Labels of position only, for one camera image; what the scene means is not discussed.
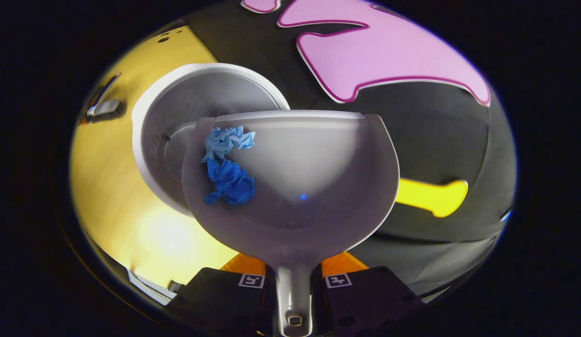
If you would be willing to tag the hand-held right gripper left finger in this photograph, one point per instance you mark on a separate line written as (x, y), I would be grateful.
(224, 304)

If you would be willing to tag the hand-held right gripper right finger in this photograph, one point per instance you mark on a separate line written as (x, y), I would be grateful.
(365, 304)

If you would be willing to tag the blue paper trash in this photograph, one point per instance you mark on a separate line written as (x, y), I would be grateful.
(229, 180)

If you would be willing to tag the grey dustpan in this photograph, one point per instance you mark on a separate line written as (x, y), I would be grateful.
(318, 159)

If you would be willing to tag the white ribbed garbage bin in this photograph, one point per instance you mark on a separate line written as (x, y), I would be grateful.
(201, 93)

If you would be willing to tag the yellow wooden desktop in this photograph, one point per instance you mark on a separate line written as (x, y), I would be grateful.
(107, 187)

